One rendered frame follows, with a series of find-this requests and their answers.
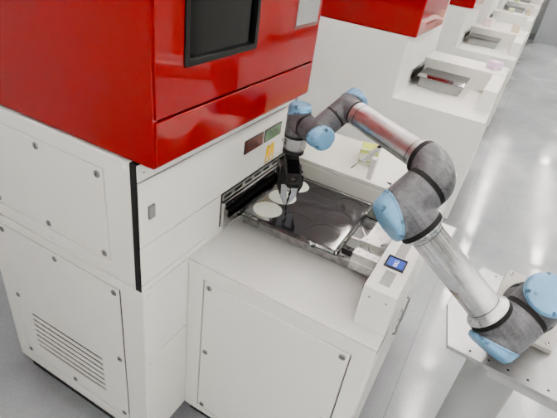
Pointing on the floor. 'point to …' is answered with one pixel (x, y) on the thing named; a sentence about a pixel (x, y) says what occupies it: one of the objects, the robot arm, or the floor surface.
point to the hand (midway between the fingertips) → (286, 202)
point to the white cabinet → (273, 355)
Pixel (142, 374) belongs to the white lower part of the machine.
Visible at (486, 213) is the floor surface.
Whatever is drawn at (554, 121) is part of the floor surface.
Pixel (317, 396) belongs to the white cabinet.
